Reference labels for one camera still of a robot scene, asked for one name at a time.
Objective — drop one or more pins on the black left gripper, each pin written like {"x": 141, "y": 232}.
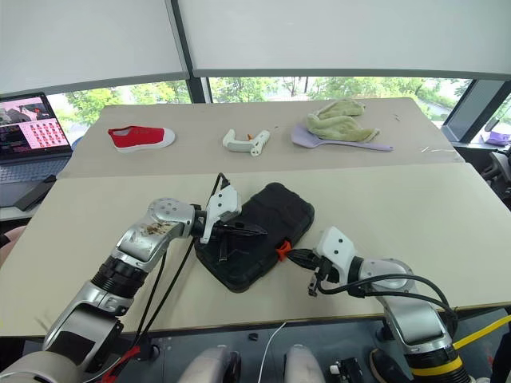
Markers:
{"x": 223, "y": 233}

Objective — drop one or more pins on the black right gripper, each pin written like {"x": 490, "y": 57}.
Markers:
{"x": 322, "y": 269}

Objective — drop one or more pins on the black plastic tool case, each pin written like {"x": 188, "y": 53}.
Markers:
{"x": 279, "y": 215}

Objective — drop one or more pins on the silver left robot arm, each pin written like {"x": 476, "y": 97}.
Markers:
{"x": 131, "y": 247}

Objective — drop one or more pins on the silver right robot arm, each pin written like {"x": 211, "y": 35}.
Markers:
{"x": 415, "y": 315}

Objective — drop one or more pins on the white glue gun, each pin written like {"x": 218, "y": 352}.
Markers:
{"x": 237, "y": 145}

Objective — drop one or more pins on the purple silicone spatula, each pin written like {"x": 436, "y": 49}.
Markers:
{"x": 305, "y": 139}

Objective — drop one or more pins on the grey rounded shape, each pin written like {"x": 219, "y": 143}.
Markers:
{"x": 303, "y": 365}
{"x": 213, "y": 365}

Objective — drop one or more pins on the black table crossbar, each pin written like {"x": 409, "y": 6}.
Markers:
{"x": 385, "y": 330}
{"x": 151, "y": 351}

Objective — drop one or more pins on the black white small device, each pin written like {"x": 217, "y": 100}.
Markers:
{"x": 346, "y": 370}

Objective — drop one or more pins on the black shoe brown sole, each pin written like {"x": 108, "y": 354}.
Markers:
{"x": 389, "y": 367}

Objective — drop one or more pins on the green towel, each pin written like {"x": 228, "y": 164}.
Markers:
{"x": 339, "y": 125}

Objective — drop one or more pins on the red canvas shoe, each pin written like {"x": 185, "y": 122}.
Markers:
{"x": 137, "y": 137}

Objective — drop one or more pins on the clear plastic scrap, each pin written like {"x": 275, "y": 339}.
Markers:
{"x": 437, "y": 150}

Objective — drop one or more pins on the blue round object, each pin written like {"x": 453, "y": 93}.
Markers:
{"x": 78, "y": 143}

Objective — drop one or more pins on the white roller blind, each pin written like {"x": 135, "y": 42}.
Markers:
{"x": 88, "y": 40}
{"x": 339, "y": 36}

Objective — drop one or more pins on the flat black phone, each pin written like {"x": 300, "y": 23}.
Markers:
{"x": 34, "y": 193}

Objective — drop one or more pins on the purple crumpled object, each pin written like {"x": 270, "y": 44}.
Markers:
{"x": 497, "y": 137}

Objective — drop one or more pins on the open laptop pink screen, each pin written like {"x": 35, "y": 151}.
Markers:
{"x": 28, "y": 127}

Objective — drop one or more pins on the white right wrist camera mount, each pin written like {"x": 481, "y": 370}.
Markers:
{"x": 337, "y": 247}

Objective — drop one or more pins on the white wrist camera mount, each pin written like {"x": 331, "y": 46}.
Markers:
{"x": 223, "y": 203}
{"x": 337, "y": 247}

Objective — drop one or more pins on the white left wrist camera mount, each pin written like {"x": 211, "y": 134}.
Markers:
{"x": 223, "y": 203}

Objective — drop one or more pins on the grey window post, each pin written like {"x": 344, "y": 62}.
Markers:
{"x": 195, "y": 80}

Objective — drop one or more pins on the dark slanted window frame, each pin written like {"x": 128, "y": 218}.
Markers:
{"x": 467, "y": 115}

